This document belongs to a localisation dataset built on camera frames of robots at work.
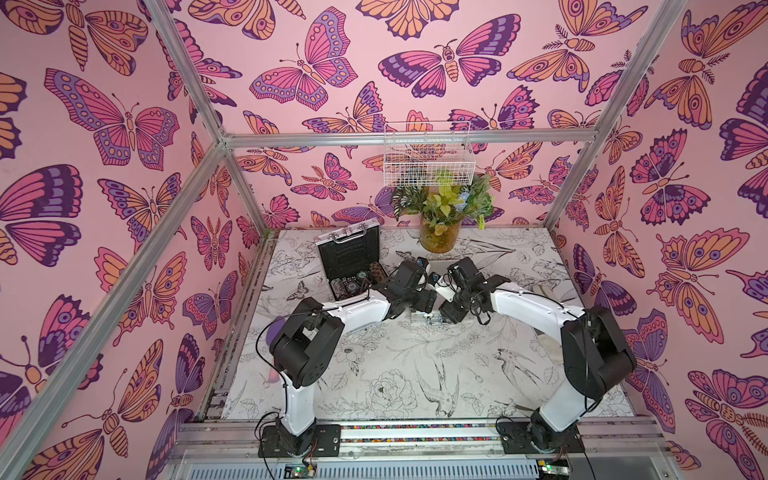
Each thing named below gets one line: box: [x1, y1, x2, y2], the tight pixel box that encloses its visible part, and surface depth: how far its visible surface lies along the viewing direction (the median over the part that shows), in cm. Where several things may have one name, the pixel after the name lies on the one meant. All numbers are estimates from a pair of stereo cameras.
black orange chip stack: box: [370, 261, 386, 285], surface depth 105 cm
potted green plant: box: [392, 175, 496, 254], surface depth 100 cm
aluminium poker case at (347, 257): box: [315, 218, 380, 301], surface depth 100 cm
